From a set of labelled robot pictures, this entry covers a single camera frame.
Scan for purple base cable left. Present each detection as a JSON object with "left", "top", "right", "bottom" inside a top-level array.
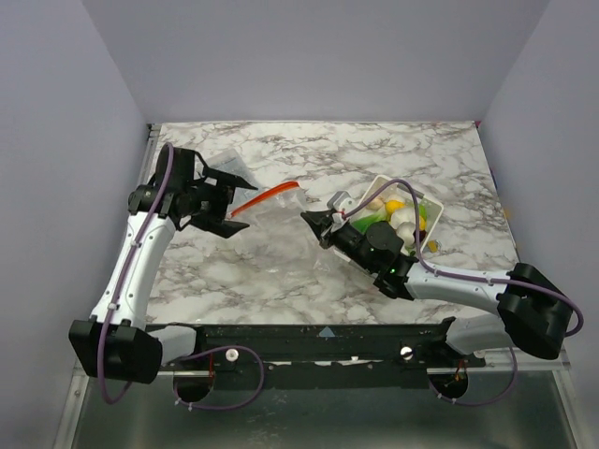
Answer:
[{"left": 175, "top": 345, "right": 268, "bottom": 413}]

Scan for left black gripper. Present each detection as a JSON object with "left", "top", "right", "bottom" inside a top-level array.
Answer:
[{"left": 183, "top": 168, "right": 255, "bottom": 236}]

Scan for yellow toy pepper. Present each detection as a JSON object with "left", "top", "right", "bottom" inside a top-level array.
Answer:
[{"left": 385, "top": 199, "right": 405, "bottom": 215}]

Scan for beige toy garlic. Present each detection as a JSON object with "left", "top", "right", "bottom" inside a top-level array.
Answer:
[{"left": 366, "top": 196, "right": 386, "bottom": 211}]

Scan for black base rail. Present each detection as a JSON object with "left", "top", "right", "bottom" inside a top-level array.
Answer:
[{"left": 161, "top": 319, "right": 485, "bottom": 390}]

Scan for small binder clip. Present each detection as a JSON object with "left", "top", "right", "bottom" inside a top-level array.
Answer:
[{"left": 427, "top": 239, "right": 442, "bottom": 253}]

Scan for clear zip top bag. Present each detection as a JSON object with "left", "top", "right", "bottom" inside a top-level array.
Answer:
[{"left": 227, "top": 181, "right": 343, "bottom": 297}]

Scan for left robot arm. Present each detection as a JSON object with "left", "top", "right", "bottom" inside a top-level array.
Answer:
[{"left": 68, "top": 143, "right": 254, "bottom": 384}]

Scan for white plastic basket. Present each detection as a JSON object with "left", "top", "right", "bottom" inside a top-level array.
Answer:
[{"left": 329, "top": 175, "right": 444, "bottom": 255}]

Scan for green toy bok choy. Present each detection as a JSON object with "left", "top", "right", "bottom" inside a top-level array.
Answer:
[{"left": 351, "top": 211, "right": 387, "bottom": 234}]

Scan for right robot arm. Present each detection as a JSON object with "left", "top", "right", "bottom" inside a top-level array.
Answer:
[{"left": 301, "top": 210, "right": 577, "bottom": 367}]

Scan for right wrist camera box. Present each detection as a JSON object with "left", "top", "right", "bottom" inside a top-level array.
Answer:
[{"left": 327, "top": 191, "right": 358, "bottom": 214}]

